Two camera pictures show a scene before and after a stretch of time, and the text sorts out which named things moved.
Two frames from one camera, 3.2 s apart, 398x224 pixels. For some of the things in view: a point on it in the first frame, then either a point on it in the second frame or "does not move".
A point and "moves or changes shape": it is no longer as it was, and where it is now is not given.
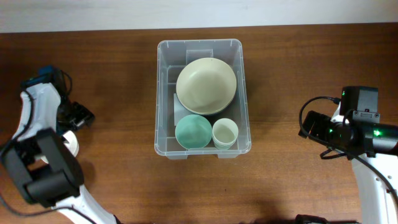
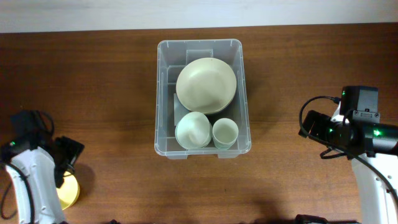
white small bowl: [73, 144] moves or changes shape
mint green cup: [223, 145] does not move
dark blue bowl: [229, 112] does not move
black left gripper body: [73, 114] -> [66, 155]
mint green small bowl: [193, 131] does not move
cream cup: [224, 132] does not move
